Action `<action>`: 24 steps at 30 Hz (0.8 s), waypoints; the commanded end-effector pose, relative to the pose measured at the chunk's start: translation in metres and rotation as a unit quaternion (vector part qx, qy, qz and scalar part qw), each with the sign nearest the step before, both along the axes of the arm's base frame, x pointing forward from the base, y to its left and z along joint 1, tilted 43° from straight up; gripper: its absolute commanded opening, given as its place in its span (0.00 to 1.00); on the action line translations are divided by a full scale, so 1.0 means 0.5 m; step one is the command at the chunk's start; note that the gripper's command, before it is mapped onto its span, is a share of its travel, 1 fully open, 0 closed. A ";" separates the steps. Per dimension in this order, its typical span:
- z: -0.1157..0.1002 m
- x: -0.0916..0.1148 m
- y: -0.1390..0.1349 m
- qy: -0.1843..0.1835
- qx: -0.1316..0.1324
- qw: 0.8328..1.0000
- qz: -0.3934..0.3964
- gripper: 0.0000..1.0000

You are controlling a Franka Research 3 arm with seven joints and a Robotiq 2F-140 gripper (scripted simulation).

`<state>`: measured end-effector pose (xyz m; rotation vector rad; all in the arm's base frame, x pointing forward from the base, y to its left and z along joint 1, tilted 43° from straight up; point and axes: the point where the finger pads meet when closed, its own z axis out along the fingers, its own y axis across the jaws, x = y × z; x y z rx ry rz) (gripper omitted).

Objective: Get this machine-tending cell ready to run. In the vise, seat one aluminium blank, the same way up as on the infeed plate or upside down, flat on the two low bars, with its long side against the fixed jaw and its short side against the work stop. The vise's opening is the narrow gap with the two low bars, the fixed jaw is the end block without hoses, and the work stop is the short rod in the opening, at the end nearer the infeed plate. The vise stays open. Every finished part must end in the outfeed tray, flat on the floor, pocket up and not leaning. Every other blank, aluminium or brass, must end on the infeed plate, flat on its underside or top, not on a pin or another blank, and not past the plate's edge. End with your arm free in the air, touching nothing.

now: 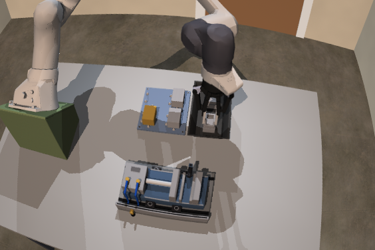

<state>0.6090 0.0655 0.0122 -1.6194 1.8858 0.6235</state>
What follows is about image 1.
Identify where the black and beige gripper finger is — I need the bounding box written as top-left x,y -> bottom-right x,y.
215,93 -> 234,125
192,85 -> 211,124

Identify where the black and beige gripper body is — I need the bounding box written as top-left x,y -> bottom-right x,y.
200,79 -> 224,98

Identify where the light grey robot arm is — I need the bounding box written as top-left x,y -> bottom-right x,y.
8,0 -> 243,112

